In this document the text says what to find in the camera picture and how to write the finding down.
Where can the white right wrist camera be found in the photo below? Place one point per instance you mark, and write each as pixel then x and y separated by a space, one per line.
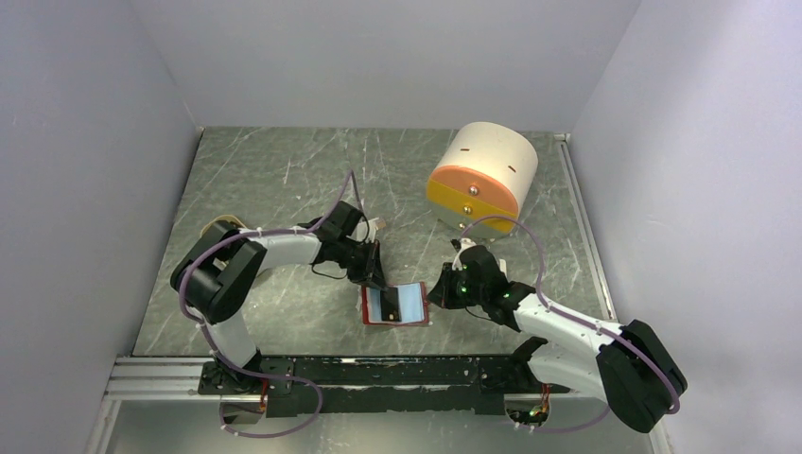
pixel 460 245

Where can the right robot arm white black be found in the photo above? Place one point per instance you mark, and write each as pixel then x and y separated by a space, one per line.
pixel 626 367

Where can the black VIP credit card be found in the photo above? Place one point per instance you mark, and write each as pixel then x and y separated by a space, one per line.
pixel 389 306

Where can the red leather card holder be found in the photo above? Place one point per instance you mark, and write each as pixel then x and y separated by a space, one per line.
pixel 413 305

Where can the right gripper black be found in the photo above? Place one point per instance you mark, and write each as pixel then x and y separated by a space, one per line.
pixel 442 295

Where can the aluminium frame rail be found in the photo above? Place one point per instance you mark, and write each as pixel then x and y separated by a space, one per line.
pixel 157 378

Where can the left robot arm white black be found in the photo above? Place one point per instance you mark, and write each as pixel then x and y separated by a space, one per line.
pixel 215 278

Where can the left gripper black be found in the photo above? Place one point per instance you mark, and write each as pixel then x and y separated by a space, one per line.
pixel 370 271

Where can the gold metal card tray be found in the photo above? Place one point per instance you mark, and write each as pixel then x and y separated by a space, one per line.
pixel 231 219

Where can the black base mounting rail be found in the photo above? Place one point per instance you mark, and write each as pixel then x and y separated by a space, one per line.
pixel 307 396

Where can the cream cylindrical drawer box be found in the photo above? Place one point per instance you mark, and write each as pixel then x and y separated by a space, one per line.
pixel 486 172

